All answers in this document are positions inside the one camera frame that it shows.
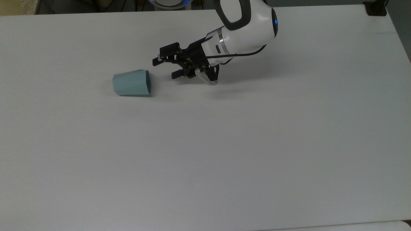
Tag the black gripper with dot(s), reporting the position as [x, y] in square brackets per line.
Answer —
[196, 54]

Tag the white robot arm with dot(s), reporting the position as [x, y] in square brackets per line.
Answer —
[244, 32]

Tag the teal faceted cup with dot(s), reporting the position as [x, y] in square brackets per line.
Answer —
[131, 83]

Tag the yellow board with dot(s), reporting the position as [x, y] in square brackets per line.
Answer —
[16, 6]

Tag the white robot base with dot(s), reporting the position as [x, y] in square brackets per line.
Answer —
[170, 2]

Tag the silver camera box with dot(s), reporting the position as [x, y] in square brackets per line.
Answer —
[207, 79]

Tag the black table clamp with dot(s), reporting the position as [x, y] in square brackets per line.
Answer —
[375, 9]

